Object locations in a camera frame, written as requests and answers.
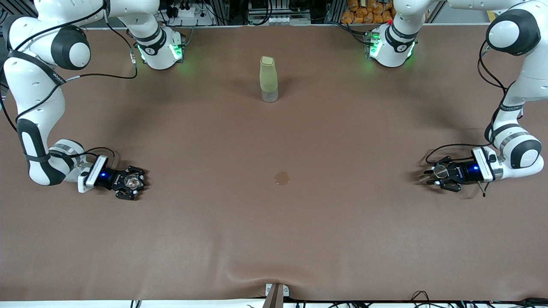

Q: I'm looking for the silver metal jigger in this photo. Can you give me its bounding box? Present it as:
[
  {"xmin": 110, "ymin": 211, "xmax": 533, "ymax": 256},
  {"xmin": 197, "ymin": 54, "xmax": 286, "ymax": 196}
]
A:
[{"xmin": 420, "ymin": 165, "xmax": 449, "ymax": 185}]

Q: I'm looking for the clear glass measuring cup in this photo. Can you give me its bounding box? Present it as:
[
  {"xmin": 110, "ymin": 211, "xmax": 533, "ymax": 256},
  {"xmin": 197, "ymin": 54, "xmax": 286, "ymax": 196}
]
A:
[{"xmin": 124, "ymin": 173, "xmax": 143, "ymax": 191}]

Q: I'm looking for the pale green bottle shaker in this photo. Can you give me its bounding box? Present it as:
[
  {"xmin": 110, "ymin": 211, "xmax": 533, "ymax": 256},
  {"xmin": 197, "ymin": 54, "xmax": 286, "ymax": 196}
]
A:
[{"xmin": 259, "ymin": 56, "xmax": 279, "ymax": 103}]

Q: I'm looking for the brown tablecloth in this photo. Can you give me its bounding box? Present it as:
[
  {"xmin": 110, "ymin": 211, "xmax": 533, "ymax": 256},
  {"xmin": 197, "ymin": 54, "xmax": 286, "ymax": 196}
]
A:
[{"xmin": 0, "ymin": 24, "xmax": 548, "ymax": 302}]

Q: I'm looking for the white power strip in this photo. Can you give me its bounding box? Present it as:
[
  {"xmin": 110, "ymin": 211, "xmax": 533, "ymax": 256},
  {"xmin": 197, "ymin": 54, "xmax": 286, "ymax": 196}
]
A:
[{"xmin": 165, "ymin": 6, "xmax": 214, "ymax": 26}]

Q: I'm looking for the orange snack bag pile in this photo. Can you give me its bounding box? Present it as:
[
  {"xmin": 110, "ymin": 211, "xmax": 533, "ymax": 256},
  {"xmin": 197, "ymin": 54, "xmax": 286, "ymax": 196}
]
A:
[{"xmin": 341, "ymin": 0, "xmax": 396, "ymax": 24}]

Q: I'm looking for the white connector strip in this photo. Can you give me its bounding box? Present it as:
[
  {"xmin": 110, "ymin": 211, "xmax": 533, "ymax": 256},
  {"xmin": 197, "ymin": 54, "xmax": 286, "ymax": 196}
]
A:
[{"xmin": 248, "ymin": 15, "xmax": 311, "ymax": 25}]

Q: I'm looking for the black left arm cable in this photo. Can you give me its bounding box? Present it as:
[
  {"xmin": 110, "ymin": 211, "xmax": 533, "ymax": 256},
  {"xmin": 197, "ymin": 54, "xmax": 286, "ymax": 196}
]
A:
[{"xmin": 425, "ymin": 41, "xmax": 514, "ymax": 198}]

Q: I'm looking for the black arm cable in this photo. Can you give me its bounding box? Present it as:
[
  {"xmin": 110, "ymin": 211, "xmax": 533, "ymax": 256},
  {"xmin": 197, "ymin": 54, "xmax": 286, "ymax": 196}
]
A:
[
  {"xmin": 0, "ymin": 0, "xmax": 138, "ymax": 172},
  {"xmin": 425, "ymin": 41, "xmax": 514, "ymax": 198}
]

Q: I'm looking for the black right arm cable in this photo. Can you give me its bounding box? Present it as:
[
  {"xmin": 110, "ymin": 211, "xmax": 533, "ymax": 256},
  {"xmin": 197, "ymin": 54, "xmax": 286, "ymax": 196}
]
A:
[{"xmin": 0, "ymin": 0, "xmax": 138, "ymax": 172}]

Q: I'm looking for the black base cable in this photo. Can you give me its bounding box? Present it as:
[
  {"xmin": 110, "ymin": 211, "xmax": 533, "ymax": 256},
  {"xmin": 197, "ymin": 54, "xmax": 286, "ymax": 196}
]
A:
[{"xmin": 332, "ymin": 21, "xmax": 369, "ymax": 45}]

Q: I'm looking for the brown wooden post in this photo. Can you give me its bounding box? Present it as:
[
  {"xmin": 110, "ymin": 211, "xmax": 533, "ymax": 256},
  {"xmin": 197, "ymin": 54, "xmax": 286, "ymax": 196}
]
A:
[{"xmin": 262, "ymin": 284, "xmax": 284, "ymax": 308}]

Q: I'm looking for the white metal bracket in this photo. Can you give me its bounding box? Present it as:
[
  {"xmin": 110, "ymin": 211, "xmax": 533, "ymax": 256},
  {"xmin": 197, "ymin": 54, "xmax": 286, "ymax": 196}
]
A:
[{"xmin": 265, "ymin": 283, "xmax": 290, "ymax": 298}]

